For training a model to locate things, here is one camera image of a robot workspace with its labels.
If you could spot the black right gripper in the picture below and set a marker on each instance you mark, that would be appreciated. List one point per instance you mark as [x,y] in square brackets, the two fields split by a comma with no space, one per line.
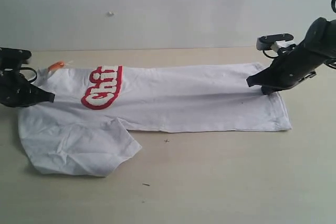
[293,65]

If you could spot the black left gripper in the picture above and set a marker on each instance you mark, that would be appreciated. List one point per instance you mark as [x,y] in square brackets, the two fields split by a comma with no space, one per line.
[14,84]

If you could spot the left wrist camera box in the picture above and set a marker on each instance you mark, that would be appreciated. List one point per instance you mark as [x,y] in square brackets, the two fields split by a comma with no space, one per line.
[16,54]

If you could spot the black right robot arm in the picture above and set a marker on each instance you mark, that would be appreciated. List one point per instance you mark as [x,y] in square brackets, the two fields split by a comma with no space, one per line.
[320,34]

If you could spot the orange tag on collar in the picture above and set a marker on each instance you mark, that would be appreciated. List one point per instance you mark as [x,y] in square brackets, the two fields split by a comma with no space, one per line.
[59,65]

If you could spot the white t-shirt red Chinese patch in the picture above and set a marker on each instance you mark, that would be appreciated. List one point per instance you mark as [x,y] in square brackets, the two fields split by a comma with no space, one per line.
[86,130]

